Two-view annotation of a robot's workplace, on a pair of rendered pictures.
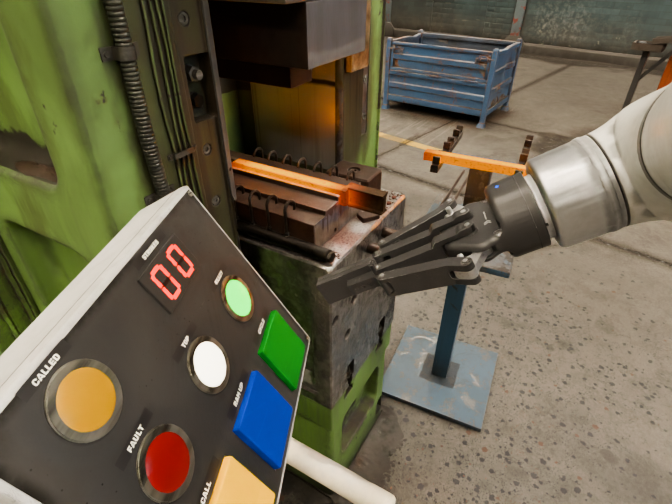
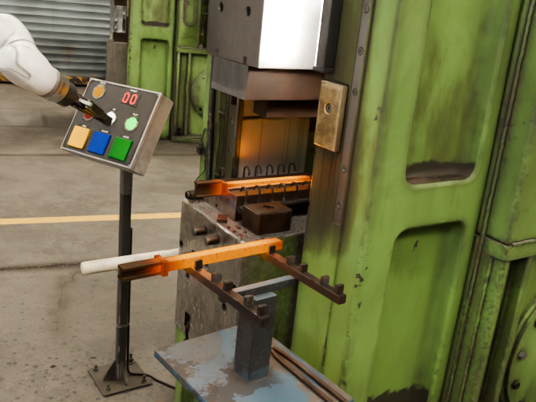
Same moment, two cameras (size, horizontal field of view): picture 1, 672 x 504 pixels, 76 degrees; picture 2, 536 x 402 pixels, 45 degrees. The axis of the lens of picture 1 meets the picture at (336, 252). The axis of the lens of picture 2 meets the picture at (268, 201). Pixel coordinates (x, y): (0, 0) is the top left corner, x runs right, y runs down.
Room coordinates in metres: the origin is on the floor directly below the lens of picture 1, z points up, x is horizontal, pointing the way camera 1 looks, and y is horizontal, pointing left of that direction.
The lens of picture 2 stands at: (1.74, -1.62, 1.56)
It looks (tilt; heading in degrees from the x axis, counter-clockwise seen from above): 18 degrees down; 115
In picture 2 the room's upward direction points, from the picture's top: 6 degrees clockwise
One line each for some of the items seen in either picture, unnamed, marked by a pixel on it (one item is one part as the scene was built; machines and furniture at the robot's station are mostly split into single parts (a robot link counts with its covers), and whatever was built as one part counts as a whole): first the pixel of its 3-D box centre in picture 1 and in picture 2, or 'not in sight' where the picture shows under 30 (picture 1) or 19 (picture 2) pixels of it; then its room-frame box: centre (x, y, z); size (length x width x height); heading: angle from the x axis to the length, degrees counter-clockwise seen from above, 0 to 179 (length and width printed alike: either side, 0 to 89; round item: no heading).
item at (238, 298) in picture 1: (237, 298); (131, 124); (0.39, 0.12, 1.09); 0.05 x 0.03 x 0.04; 150
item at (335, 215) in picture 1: (262, 191); (277, 191); (0.93, 0.17, 0.96); 0.42 x 0.20 x 0.09; 60
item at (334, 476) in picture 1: (289, 450); (143, 259); (0.48, 0.09, 0.62); 0.44 x 0.05 x 0.05; 60
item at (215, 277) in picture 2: (485, 148); (261, 272); (1.18, -0.43, 0.97); 0.23 x 0.06 x 0.02; 64
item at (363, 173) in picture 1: (353, 181); (267, 217); (1.01, -0.05, 0.95); 0.12 x 0.08 x 0.06; 60
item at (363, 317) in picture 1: (281, 268); (280, 273); (0.98, 0.16, 0.69); 0.56 x 0.38 x 0.45; 60
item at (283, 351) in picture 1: (280, 350); (120, 149); (0.38, 0.07, 1.01); 0.07 x 0.05 x 0.07; 175
